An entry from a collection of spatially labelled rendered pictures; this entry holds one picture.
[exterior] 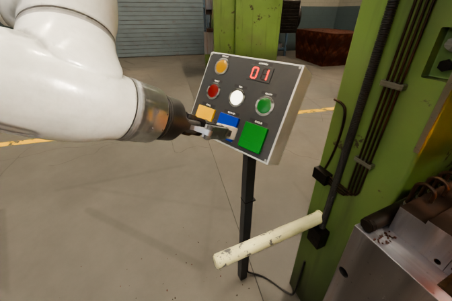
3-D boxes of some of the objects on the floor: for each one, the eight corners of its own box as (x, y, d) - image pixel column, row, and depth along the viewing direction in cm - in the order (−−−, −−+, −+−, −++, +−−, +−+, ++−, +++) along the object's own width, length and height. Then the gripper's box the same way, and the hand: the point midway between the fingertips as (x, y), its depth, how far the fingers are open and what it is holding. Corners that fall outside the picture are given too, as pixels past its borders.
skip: (327, 68, 579) (334, 33, 538) (291, 56, 740) (295, 28, 700) (364, 66, 605) (374, 32, 564) (322, 54, 766) (327, 27, 725)
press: (210, 80, 477) (203, -105, 338) (201, 68, 582) (194, -77, 443) (300, 74, 524) (327, -91, 384) (277, 64, 629) (292, -69, 489)
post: (240, 281, 122) (251, 97, 70) (237, 274, 125) (245, 93, 73) (246, 277, 124) (261, 95, 72) (243, 271, 127) (255, 91, 75)
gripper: (126, 125, 39) (210, 138, 58) (171, 152, 32) (250, 157, 51) (139, 85, 39) (219, 112, 58) (187, 103, 31) (261, 127, 50)
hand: (225, 131), depth 52 cm, fingers closed
